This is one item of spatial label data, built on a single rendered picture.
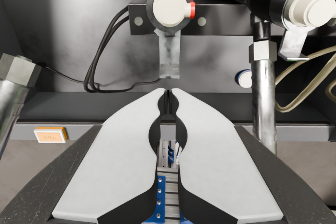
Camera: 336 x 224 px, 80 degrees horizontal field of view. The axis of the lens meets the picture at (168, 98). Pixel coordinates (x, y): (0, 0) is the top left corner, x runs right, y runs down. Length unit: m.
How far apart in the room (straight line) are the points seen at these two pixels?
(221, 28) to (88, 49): 0.29
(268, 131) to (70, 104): 0.40
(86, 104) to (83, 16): 0.18
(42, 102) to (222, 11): 0.41
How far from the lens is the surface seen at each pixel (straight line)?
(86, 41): 0.46
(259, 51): 0.19
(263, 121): 0.18
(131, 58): 0.45
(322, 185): 2.60
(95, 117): 0.42
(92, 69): 0.26
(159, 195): 0.80
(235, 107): 0.45
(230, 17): 0.28
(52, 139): 0.44
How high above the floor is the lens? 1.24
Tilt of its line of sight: 59 degrees down
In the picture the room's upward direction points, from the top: 179 degrees counter-clockwise
